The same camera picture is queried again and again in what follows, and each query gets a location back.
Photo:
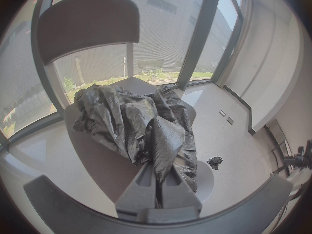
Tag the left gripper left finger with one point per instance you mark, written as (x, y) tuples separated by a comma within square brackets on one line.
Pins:
[(136, 194)]

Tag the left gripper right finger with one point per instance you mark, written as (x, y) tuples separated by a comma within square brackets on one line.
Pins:
[(180, 199)]

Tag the black plastic bag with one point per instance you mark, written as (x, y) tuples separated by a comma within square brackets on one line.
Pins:
[(109, 111)]

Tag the white trash bin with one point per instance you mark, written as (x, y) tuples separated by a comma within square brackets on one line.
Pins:
[(206, 181)]

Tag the crumpled black plastic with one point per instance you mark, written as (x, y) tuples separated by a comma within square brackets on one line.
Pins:
[(214, 162)]

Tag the window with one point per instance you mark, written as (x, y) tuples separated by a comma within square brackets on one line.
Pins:
[(158, 45)]

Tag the brown padded white-framed chair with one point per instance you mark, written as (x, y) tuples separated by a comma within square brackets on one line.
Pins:
[(87, 21)]

